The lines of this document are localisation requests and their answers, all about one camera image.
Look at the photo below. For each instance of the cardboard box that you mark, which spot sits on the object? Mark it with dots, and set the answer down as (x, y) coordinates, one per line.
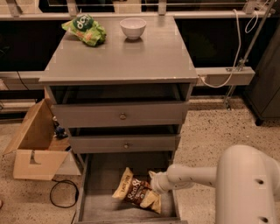
(39, 154)

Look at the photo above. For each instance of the top grey drawer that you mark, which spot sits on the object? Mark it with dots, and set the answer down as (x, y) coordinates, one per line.
(120, 114)

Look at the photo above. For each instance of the green chip bag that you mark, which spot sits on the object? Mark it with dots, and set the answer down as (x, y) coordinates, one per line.
(86, 29)

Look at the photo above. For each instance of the grey drawer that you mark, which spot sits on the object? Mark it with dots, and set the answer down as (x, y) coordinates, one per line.
(108, 144)
(101, 178)
(120, 114)

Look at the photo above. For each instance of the grey wall rail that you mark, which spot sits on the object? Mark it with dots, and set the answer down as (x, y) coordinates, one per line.
(214, 76)

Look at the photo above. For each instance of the dark grey side cabinet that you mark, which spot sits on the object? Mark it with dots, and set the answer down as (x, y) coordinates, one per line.
(263, 93)

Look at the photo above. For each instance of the blue toy figure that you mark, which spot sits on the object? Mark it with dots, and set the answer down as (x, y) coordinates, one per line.
(59, 132)

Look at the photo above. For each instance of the brown chip bag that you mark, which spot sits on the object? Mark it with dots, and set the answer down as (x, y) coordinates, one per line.
(137, 192)

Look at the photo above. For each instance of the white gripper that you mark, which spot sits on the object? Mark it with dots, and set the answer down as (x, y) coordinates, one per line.
(160, 183)

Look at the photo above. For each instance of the metal stand pole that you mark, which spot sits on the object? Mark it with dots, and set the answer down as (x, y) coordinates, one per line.
(262, 5)

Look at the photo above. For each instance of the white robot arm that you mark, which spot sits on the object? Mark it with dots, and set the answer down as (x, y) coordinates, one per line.
(246, 183)

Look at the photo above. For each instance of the grey drawer cabinet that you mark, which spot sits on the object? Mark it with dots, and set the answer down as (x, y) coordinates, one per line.
(154, 68)

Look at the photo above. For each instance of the middle grey drawer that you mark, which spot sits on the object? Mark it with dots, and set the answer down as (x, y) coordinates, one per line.
(108, 144)

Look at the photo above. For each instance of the white bowl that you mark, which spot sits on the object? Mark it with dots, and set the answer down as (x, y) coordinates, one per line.
(133, 27)

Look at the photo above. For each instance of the bottom grey drawer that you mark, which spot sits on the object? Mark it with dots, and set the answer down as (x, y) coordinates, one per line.
(101, 178)

